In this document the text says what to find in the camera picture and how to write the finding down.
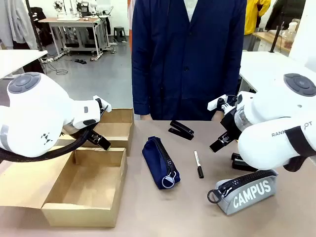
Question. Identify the white background robot equipment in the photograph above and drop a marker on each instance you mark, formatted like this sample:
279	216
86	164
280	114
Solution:
66	8

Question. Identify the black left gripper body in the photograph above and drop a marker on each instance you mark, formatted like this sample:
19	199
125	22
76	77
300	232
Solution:
95	137

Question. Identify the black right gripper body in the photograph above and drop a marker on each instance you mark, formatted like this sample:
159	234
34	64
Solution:
229	122

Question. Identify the dark plastic stool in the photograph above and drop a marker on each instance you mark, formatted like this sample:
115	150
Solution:
120	33

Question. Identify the large white table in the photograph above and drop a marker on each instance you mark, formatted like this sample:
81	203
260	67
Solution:
266	66

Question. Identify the person in navy coat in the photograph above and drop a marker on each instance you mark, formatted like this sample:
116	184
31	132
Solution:
187	61

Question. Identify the open cardboard box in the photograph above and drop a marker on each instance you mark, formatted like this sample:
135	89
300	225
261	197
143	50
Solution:
84	187

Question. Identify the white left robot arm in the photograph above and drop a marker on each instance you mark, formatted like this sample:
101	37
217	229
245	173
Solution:
37	111

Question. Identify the white table with leg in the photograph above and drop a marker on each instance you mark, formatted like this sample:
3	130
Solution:
17	60

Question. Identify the navy zipper pencil case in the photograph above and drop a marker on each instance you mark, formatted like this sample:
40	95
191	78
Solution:
155	158

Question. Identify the person in gray hoodie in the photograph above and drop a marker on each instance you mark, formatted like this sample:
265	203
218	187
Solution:
17	22

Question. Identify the thin black stand pole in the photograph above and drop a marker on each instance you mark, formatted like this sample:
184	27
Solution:
276	39

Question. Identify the clear plastic jar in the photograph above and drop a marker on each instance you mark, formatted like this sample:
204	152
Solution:
290	34

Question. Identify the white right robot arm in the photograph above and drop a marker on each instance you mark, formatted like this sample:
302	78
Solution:
266	116

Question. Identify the person's right forearm navy sleeve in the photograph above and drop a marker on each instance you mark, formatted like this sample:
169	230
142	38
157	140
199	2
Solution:
140	93

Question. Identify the black stapler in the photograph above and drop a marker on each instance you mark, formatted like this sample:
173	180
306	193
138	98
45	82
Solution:
240	163
181	130

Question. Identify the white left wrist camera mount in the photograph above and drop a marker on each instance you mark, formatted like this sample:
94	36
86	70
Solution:
106	106

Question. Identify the person in yellow jacket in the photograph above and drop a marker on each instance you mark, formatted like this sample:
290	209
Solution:
254	14

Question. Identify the wooden top white frame table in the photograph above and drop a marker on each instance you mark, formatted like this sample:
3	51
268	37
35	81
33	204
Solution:
74	20

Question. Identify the person's left forearm navy sleeve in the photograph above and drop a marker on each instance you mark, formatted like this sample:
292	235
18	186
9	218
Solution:
234	79

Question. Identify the gray CAMPUS pencil case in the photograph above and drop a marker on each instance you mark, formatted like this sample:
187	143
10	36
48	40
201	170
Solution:
249	197

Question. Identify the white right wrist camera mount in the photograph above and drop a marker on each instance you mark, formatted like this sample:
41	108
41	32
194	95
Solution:
213	104

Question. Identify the light wooden bench table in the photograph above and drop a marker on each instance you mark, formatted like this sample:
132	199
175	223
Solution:
269	38

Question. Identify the black tripod pole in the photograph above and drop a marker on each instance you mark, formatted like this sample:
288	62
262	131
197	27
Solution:
34	27

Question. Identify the black and white marker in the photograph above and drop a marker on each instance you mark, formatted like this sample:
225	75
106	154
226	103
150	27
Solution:
198	164

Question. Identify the orange hanging cloth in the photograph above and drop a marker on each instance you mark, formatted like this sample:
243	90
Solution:
130	17

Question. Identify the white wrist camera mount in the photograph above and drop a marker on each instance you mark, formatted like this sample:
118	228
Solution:
213	104
106	106

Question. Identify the person in dark jacket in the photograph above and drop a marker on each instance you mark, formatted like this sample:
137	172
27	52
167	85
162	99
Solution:
284	12

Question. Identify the person's left hand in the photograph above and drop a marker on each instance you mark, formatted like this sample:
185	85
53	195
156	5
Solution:
217	116

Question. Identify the person's right hand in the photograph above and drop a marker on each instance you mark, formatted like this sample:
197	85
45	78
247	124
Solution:
146	117

